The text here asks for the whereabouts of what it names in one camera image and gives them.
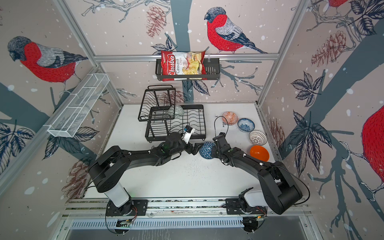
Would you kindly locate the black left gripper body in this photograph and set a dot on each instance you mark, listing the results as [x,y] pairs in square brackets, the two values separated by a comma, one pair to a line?
[188,148]

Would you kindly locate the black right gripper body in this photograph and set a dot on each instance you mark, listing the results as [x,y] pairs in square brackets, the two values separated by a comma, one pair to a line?
[216,153]

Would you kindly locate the blue triangle patterned bowl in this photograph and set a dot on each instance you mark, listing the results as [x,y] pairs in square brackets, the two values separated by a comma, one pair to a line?
[206,150]

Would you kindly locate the green patterned ceramic bowl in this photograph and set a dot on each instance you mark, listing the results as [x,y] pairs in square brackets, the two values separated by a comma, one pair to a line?
[176,111]

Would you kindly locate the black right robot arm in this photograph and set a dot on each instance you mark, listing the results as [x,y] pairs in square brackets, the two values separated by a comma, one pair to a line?
[278,186]

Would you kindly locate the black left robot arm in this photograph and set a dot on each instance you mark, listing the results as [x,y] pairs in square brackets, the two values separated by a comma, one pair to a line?
[108,169]

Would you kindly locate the black two-tier dish rack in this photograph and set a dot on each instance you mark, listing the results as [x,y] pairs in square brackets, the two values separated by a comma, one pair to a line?
[154,108]

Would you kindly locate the orange patterned ceramic bowl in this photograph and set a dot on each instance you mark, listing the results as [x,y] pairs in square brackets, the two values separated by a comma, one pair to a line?
[229,118]

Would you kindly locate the blue floral ceramic bowl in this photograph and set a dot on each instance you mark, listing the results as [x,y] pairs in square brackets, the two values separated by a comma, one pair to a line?
[246,125]

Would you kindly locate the plain orange bowl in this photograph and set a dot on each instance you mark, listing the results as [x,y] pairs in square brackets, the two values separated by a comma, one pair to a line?
[260,153]

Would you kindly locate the white red dotted bowl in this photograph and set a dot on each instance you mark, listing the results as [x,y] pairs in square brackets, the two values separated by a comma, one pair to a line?
[258,138]

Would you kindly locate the red cassava chips bag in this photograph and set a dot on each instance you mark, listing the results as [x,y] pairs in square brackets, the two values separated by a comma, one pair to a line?
[177,64]

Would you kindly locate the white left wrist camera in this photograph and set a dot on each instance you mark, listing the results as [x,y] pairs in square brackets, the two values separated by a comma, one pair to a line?
[188,131]

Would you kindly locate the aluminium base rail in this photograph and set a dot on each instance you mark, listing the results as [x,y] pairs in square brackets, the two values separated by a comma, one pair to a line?
[153,214]

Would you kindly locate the black wall-mounted wire basket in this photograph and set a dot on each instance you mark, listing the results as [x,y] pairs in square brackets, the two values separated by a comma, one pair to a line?
[212,67]

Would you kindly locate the white wire mesh wall shelf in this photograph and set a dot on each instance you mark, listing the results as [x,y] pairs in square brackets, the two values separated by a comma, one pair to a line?
[81,102]

